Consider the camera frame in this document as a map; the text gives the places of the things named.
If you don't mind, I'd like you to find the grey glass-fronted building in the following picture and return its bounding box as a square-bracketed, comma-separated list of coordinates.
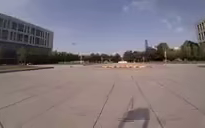
[0, 9, 55, 65]

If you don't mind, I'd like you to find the grey concrete slab plaza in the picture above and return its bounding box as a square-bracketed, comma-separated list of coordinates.
[0, 63, 205, 128]

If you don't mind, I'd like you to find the white pole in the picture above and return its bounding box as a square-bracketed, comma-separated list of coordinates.
[163, 49, 168, 64]

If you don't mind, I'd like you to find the low flower bed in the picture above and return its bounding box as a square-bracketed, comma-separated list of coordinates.
[101, 60, 148, 70]

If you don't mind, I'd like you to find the low raised grass bed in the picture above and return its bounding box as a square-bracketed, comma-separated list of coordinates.
[0, 64, 55, 75]

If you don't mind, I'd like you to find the row of trees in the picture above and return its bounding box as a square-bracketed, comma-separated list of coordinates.
[16, 39, 205, 65]

